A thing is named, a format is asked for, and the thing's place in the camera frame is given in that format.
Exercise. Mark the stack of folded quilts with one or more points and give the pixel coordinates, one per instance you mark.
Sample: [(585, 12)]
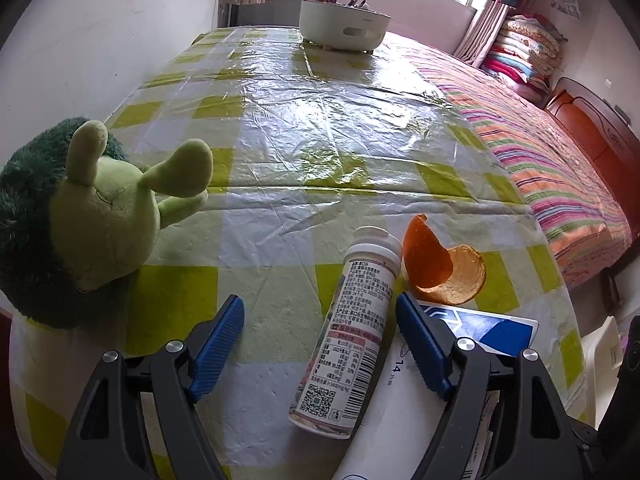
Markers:
[(524, 56)]

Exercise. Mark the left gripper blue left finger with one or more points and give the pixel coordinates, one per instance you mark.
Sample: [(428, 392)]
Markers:
[(210, 344)]

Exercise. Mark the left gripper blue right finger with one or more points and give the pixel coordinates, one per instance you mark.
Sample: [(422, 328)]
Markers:
[(432, 345)]

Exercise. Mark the cream plastic trash bin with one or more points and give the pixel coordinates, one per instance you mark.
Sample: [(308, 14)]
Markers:
[(603, 358)]

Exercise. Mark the striped bed sheet mattress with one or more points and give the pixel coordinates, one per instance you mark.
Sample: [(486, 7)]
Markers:
[(585, 225)]

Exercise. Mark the orange peel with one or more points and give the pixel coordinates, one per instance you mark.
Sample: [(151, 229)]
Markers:
[(435, 273)]

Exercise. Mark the pink curtain right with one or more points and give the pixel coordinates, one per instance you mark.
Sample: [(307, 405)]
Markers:
[(481, 34)]

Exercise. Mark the white pen holder box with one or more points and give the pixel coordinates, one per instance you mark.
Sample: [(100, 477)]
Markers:
[(337, 27)]

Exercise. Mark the green broccoli plush toy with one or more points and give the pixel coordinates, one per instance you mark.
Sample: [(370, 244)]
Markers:
[(77, 217)]

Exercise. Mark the red wooden headboard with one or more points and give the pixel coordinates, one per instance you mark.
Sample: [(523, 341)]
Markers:
[(604, 138)]

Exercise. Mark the white tablet tube bottle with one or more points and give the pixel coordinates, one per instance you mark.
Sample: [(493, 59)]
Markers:
[(330, 396)]

